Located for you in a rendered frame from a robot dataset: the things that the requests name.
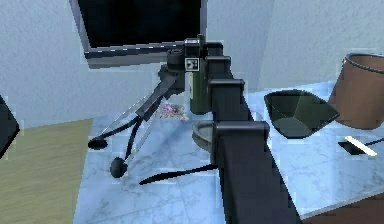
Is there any black flat square thing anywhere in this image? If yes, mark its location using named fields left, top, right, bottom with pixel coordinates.
left=337, top=140, right=368, bottom=156

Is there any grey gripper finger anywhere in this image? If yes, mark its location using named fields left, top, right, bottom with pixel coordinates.
left=109, top=111, right=160, bottom=179
left=87, top=94, right=152, bottom=151

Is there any pale marble top table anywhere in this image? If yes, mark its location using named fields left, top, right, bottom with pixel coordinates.
left=72, top=79, right=384, bottom=224

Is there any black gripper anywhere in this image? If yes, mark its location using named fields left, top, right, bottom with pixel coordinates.
left=135, top=48, right=187, bottom=123

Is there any dark green wine bottle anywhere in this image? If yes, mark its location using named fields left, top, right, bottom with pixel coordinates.
left=189, top=33, right=212, bottom=115

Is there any black angular thing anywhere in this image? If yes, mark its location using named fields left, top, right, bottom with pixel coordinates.
left=0, top=94, right=21, bottom=160

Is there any dark green bowl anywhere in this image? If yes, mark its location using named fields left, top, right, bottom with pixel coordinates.
left=263, top=88, right=341, bottom=140

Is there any brown lampshade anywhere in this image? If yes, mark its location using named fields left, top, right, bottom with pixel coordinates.
left=327, top=52, right=384, bottom=131

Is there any small pink purple flower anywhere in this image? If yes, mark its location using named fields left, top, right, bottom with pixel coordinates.
left=159, top=102, right=189, bottom=122

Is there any grey round plate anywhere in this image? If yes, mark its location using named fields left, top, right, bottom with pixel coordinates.
left=191, top=120, right=218, bottom=155

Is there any black thin knife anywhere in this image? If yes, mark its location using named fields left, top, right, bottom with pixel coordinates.
left=138, top=164, right=220, bottom=186

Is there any black television set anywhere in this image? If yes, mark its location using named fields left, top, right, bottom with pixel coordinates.
left=69, top=0, right=208, bottom=70

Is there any cream flat stick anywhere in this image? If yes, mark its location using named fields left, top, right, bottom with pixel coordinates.
left=344, top=135, right=378, bottom=157

